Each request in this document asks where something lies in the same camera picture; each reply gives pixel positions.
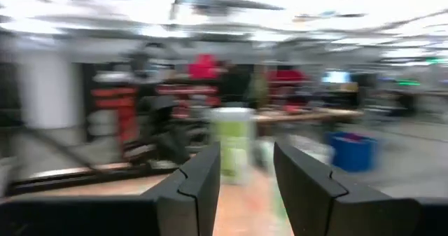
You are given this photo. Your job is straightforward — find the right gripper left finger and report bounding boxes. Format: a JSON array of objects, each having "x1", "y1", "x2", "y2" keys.
[{"x1": 143, "y1": 141, "x2": 221, "y2": 236}]

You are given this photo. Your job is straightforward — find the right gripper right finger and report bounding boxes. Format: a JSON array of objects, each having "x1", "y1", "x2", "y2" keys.
[{"x1": 274, "y1": 141, "x2": 421, "y2": 236}]

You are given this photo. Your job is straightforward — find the blue plastic bin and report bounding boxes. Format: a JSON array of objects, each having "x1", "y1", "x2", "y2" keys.
[{"x1": 327, "y1": 131, "x2": 379, "y2": 173}]

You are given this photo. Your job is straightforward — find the green wipes canister white lid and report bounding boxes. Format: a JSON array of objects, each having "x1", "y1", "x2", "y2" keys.
[{"x1": 209, "y1": 106, "x2": 256, "y2": 185}]

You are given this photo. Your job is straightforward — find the wooden workbench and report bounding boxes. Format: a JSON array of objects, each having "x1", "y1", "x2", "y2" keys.
[{"x1": 255, "y1": 109, "x2": 363, "y2": 125}]

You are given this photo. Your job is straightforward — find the red tool cabinet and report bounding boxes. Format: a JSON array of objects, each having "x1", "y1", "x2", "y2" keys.
[{"x1": 89, "y1": 53, "x2": 223, "y2": 144}]

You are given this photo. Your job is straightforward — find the lit computer monitor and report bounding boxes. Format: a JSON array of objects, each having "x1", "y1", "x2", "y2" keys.
[{"x1": 321, "y1": 70, "x2": 351, "y2": 84}]

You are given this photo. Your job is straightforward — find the white building column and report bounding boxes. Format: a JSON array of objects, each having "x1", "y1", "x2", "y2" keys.
[{"x1": 19, "y1": 50, "x2": 83, "y2": 129}]

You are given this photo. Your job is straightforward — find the black metal table frame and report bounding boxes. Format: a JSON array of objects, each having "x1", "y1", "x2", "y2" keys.
[{"x1": 6, "y1": 164, "x2": 172, "y2": 197}]

